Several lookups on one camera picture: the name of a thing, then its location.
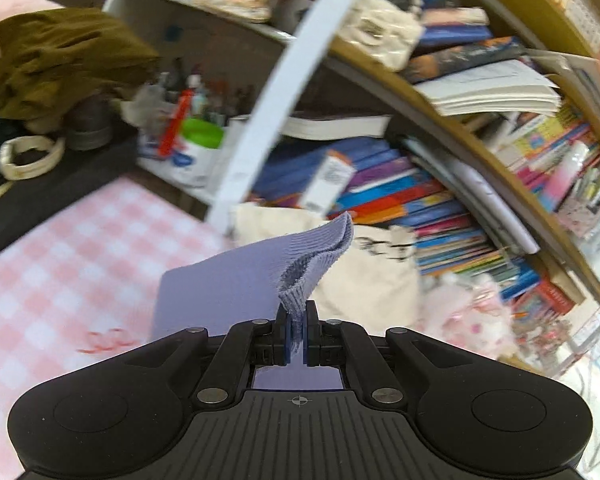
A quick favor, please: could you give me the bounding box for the wooden bookshelf with books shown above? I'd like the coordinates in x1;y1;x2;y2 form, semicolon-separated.
249;0;600;376

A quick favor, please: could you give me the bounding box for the white tub green lid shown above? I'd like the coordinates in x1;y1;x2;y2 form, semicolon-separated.
171;117;224;188

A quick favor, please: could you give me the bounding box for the mauve and lilac knit sweater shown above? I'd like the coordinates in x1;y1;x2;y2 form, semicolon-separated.
149;214;353;390

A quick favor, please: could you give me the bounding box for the pink checkered table mat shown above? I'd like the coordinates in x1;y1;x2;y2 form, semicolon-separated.
0;178;228;479

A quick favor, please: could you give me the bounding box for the white shelf post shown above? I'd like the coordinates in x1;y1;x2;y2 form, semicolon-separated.
206;0;355;234

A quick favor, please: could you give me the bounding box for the cream canvas tote bag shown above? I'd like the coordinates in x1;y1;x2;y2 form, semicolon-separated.
233;204;420;336

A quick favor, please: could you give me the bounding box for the white barcode box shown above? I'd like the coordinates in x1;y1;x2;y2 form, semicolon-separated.
297;150;356;217

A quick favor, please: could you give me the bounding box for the olive green cloth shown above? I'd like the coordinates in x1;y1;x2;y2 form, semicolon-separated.
0;8;160;122

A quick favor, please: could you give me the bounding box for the pink white bunny plush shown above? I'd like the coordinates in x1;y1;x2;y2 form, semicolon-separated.
416;272;517;360

